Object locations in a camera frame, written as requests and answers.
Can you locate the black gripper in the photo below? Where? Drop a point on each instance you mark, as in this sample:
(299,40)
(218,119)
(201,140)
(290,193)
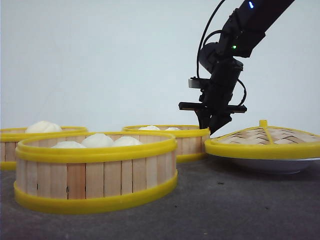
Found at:
(216,97)

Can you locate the bamboo steamer basket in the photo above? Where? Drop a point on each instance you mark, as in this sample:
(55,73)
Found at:
(190,140)
(94,180)
(9,138)

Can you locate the woven bamboo steamer lid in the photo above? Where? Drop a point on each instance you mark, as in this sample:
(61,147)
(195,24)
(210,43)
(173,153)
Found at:
(265,142)

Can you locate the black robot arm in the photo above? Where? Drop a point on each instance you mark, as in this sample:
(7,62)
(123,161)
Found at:
(217,52)

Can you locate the white bun back right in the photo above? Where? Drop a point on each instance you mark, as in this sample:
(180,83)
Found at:
(172,129)

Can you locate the white bun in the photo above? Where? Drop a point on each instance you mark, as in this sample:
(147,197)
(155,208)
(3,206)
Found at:
(126,141)
(172,129)
(97,140)
(68,145)
(149,128)

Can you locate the white plate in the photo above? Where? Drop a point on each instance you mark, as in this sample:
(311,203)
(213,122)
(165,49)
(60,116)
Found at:
(271,166)

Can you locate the white bun back left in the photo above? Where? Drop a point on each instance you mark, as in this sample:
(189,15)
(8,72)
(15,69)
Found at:
(149,128)

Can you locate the white bun front right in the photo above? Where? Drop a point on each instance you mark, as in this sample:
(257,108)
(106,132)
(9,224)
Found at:
(126,141)

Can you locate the white bun front middle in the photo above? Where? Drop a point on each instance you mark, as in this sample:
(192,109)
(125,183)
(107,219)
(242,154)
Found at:
(97,140)

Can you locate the white bun front left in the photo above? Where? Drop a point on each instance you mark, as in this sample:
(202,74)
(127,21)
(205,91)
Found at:
(68,145)

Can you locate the white bun left basket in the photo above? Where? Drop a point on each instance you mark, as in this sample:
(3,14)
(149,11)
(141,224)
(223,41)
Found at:
(43,127)

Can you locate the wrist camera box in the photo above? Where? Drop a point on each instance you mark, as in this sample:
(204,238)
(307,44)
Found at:
(198,83)

